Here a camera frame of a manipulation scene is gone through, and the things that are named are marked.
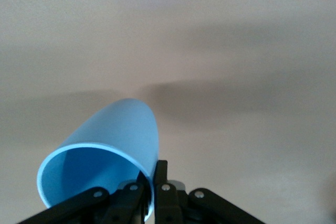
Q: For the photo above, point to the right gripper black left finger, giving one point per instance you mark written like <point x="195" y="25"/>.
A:
<point x="123" y="203"/>

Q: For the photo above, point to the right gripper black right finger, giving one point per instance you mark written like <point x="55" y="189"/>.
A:
<point x="165" y="203"/>

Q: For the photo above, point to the blue plastic cup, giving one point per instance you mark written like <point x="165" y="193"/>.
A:
<point x="118" y="129"/>

